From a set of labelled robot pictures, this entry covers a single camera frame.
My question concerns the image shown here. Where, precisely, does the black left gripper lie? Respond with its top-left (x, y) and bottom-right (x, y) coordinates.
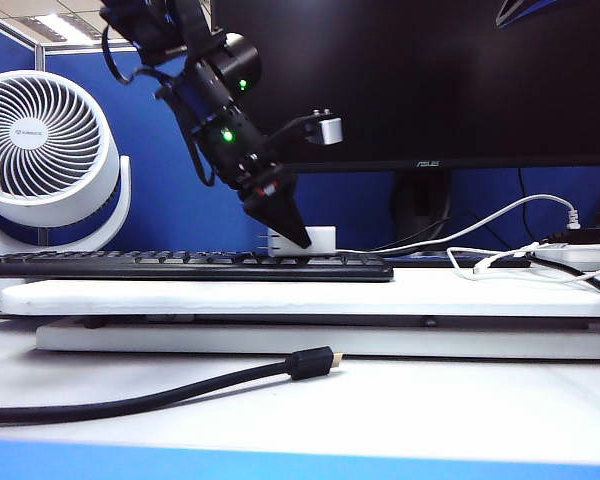
top-left (212, 149), bottom-right (313, 250)

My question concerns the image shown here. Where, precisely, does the white charger brick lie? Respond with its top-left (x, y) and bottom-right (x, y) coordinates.
top-left (259, 225), bottom-right (337, 259)

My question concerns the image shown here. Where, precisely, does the white Type-C charging cable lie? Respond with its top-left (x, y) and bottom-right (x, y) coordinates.
top-left (446, 242), bottom-right (600, 285)

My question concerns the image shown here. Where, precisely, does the thick white foam board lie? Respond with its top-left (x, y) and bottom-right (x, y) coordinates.
top-left (0, 267), bottom-right (600, 318)

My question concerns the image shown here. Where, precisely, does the black computer keyboard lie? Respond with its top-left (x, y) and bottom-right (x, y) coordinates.
top-left (0, 249), bottom-right (395, 283)

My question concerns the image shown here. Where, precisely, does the black monitor stand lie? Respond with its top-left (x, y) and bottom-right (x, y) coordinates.
top-left (390, 169), bottom-right (454, 246)

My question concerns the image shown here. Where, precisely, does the dark mouse pad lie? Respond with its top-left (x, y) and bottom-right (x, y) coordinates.
top-left (384, 251), bottom-right (534, 269)

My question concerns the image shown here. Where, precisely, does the black computer monitor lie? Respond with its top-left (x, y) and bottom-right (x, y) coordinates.
top-left (211, 0), bottom-right (600, 174)

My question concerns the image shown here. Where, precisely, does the white round desk fan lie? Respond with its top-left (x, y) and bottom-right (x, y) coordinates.
top-left (0, 69), bottom-right (132, 256)

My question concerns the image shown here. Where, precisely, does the ceiling light panel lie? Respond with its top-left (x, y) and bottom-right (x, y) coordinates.
top-left (19, 13), bottom-right (104, 47)

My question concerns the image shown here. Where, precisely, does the white power strip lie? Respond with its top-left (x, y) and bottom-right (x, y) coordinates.
top-left (532, 241), bottom-right (600, 273)

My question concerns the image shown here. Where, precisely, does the black power plug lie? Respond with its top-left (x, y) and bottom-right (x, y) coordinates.
top-left (539, 226), bottom-right (600, 246)

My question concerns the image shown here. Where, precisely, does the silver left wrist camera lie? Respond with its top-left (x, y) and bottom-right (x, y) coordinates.
top-left (265, 108), bottom-right (345, 151)

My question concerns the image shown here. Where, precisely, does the black monitor cable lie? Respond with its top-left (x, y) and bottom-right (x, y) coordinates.
top-left (369, 213), bottom-right (452, 253)

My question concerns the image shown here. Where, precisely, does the black HDMI cable gold plug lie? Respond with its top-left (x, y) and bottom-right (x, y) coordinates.
top-left (0, 345), bottom-right (345, 426)

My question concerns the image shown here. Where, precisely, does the thin black cable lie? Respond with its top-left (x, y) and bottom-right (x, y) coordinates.
top-left (517, 167), bottom-right (541, 243)

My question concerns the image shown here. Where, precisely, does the silver partition frame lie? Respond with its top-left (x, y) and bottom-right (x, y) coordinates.
top-left (0, 9), bottom-right (146, 74)

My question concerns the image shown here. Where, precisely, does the white cable with grey plug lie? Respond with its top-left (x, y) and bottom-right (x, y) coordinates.
top-left (335, 193), bottom-right (581, 256)

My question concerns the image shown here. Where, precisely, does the thick black power cable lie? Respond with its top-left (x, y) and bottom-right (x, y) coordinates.
top-left (527, 252), bottom-right (600, 301)

